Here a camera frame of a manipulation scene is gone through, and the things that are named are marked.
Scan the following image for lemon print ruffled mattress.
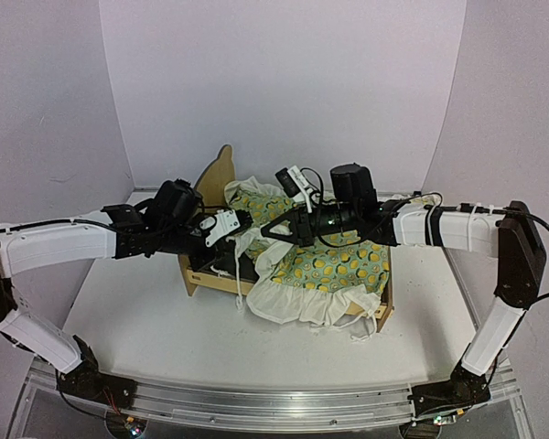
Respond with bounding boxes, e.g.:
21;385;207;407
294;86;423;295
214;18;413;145
224;177;391;340

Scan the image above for wooden pet bed frame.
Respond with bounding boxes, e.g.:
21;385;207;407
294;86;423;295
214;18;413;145
178;145;394;333

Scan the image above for small lemon print pillow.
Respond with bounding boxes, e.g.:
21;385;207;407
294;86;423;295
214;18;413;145
393;191;443;206

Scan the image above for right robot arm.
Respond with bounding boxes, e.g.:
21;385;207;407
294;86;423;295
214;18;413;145
261;164;549;377

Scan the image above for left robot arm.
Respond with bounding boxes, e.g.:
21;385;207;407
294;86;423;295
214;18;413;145
0;179;243;374

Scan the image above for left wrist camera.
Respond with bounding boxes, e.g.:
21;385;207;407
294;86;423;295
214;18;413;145
199;209;253;248

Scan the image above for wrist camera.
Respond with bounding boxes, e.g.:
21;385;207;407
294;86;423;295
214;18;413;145
275;166;317;213
199;209;253;248

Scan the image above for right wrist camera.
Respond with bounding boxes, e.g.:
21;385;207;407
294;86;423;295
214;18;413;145
275;166;317;213

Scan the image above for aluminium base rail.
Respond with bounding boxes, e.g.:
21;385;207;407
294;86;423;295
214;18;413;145
6;355;534;438

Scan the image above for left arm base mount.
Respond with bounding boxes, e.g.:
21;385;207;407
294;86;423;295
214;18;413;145
56;336;137;415

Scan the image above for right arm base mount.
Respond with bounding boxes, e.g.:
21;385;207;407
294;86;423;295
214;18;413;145
407;361;493;420

